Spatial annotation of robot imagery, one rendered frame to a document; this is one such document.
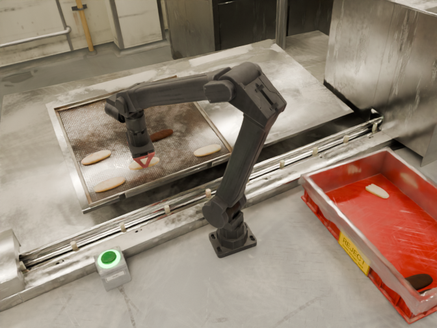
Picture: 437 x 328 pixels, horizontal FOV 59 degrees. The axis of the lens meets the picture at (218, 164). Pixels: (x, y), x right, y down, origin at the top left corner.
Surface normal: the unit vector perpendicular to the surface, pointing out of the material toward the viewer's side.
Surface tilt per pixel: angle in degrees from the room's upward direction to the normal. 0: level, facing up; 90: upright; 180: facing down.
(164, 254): 0
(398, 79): 90
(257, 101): 41
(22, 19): 90
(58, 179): 0
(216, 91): 90
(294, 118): 10
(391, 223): 0
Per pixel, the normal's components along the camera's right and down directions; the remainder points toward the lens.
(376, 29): -0.89, 0.33
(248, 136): -0.65, 0.49
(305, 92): 0.03, -0.68
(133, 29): 0.46, 0.54
